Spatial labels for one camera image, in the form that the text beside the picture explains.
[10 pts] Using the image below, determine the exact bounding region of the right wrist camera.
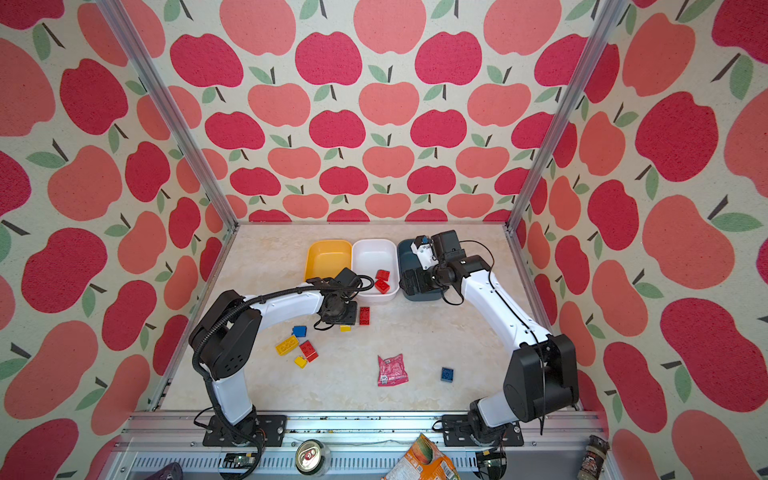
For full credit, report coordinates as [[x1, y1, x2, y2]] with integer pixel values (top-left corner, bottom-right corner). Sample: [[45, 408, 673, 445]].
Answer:
[[411, 230, 466, 270]]

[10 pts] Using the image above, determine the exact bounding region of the dark glass jar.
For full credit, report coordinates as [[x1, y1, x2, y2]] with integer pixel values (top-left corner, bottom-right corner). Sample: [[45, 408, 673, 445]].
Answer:
[[576, 435, 610, 480]]

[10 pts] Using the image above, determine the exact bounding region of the dark teal plastic bin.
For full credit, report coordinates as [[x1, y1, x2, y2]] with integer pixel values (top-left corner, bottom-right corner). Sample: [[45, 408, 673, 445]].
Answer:
[[397, 237, 442, 302]]

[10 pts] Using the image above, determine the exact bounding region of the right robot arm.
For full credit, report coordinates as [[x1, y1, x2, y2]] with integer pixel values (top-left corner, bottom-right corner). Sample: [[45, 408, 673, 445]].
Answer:
[[399, 256, 580, 444]]

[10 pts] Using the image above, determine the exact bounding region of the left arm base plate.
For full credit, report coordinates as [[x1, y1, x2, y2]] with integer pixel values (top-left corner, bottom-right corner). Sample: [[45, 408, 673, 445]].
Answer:
[[202, 413, 287, 448]]

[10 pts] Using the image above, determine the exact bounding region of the aluminium post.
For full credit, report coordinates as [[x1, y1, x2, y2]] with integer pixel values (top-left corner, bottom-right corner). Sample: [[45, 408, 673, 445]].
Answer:
[[96, 1, 239, 232], [504, 0, 629, 238]]

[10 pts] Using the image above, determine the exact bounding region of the red small lego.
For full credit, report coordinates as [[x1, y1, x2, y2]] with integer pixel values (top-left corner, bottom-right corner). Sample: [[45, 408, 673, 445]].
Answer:
[[375, 269, 390, 282]]

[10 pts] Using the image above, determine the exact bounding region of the dark purple object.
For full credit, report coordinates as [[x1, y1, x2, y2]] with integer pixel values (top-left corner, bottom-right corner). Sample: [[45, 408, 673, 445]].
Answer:
[[145, 462, 184, 480]]

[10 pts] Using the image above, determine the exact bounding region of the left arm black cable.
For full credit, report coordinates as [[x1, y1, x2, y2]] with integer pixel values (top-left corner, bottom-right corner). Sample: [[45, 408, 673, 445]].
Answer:
[[190, 274, 376, 480]]

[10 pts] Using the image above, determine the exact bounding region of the right aluminium post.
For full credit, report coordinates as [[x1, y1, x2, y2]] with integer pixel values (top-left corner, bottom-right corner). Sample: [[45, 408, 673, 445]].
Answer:
[[504, 0, 629, 238]]

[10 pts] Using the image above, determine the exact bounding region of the yellow long lego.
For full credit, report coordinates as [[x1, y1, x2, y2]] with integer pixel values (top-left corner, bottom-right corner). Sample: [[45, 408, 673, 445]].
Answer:
[[275, 335, 299, 356]]

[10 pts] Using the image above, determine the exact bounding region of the aluminium front rail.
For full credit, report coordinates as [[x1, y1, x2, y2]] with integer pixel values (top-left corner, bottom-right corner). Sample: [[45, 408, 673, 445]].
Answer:
[[98, 410, 606, 479]]

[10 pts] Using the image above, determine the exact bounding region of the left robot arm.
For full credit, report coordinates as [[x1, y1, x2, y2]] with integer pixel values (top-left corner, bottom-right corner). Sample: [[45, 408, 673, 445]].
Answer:
[[188, 268, 375, 444]]

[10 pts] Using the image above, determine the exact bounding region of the left aluminium post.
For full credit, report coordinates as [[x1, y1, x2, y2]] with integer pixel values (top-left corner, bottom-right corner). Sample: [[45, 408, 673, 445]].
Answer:
[[96, 1, 239, 232]]

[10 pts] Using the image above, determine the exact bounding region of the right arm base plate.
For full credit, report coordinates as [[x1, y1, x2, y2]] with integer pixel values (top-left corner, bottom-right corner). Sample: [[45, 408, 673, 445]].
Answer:
[[433, 414, 524, 448]]

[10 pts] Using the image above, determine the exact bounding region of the green circuit board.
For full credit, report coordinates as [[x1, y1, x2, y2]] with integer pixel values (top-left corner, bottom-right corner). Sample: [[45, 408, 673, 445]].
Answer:
[[222, 453, 254, 469]]

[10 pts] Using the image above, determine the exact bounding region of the yellow plastic bin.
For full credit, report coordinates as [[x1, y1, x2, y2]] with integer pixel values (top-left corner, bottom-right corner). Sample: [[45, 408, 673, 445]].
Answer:
[[304, 240, 352, 280]]

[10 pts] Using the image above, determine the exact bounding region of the dark blue square lego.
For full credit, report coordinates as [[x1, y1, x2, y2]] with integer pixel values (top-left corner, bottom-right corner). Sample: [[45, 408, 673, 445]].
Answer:
[[440, 367, 454, 383]]

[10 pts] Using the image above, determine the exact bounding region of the red long lego centre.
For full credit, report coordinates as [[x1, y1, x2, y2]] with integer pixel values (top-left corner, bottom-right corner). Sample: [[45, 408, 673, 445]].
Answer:
[[358, 307, 370, 326]]

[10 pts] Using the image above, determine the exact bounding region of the white plastic bin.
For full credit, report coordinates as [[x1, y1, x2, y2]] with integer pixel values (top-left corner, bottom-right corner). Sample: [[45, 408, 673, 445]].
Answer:
[[351, 239, 400, 307]]

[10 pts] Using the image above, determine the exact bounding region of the soda can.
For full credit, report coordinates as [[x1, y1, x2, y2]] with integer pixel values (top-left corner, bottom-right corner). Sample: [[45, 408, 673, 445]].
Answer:
[[294, 439, 331, 476]]

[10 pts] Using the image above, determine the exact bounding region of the pink snack packet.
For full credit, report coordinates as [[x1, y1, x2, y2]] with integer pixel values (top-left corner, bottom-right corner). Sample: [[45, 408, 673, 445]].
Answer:
[[377, 354, 409, 387]]

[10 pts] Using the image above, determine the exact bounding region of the orange snack bag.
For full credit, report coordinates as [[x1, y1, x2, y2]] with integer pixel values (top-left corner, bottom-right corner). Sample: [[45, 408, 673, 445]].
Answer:
[[383, 434, 460, 480]]

